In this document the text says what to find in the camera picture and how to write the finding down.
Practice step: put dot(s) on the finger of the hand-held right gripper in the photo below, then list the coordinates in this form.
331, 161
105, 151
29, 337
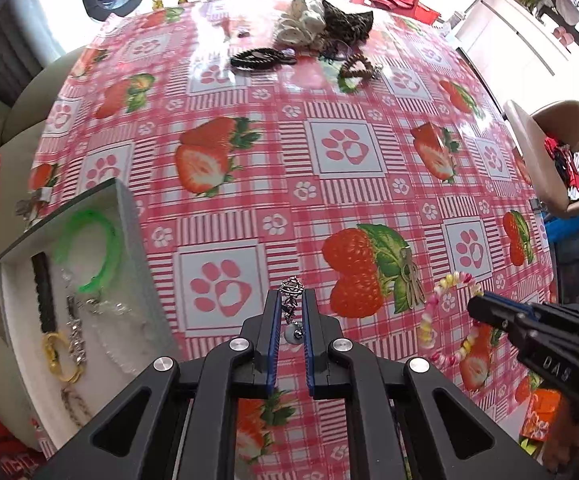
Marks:
512, 305
499, 317

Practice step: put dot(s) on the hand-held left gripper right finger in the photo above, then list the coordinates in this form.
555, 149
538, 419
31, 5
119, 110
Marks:
310, 345

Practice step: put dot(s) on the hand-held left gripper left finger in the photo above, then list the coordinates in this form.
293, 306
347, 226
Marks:
269, 345

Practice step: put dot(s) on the white jewelry tray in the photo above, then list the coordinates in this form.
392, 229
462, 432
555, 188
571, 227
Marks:
134, 270

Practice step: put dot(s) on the orange snack packet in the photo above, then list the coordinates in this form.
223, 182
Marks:
539, 415

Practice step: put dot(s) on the bronze dragonfly hair clip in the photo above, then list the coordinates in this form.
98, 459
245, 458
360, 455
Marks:
412, 277

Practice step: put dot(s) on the metal tablecloth clip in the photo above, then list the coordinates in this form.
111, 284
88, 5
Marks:
535, 206

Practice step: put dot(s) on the beige dining chair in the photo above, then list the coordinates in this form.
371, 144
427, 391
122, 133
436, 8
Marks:
544, 175

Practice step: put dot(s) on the red and black packets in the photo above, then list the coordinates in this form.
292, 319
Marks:
564, 167

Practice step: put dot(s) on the strawberry print tablecloth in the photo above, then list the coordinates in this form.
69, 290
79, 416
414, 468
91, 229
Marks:
289, 195

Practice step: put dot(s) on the white cabinet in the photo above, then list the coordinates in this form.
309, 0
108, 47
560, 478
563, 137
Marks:
514, 45

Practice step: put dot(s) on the black braided hair claw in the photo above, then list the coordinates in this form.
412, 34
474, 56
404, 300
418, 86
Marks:
257, 58

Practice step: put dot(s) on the white dotted scrunchie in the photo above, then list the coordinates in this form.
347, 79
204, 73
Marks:
297, 22

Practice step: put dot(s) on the black leopard scrunchie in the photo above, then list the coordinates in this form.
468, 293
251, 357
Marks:
347, 22

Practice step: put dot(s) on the beige sofa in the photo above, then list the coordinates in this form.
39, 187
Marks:
24, 105

